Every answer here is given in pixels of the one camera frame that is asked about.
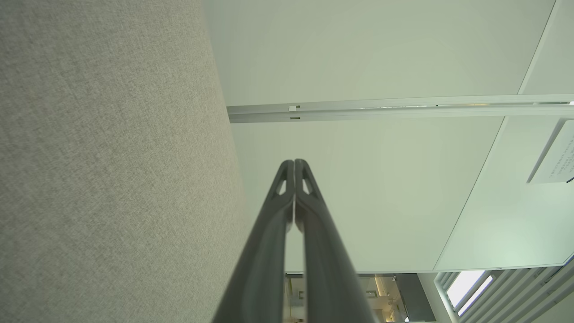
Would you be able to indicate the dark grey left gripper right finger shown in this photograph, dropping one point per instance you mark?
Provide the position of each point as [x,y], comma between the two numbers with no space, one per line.
[327,278]

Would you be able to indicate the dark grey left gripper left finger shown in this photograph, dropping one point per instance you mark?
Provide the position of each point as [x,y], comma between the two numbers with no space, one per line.
[264,278]

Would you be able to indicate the bright rectangular light panel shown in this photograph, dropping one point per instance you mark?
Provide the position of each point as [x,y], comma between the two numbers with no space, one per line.
[466,287]

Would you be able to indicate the grey slatted panel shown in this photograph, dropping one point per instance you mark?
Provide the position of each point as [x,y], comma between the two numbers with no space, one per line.
[524,291]

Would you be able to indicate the white paper sign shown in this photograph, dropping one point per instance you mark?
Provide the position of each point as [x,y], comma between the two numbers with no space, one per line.
[558,157]

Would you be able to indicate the grey metal partition post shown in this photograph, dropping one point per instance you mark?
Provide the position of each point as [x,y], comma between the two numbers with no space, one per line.
[358,112]

